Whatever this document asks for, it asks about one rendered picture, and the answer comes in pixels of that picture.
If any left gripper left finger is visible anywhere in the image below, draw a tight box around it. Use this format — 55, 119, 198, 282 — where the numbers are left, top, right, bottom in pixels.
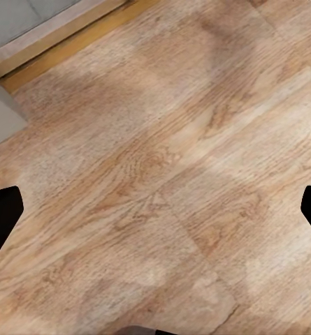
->
0, 186, 24, 249

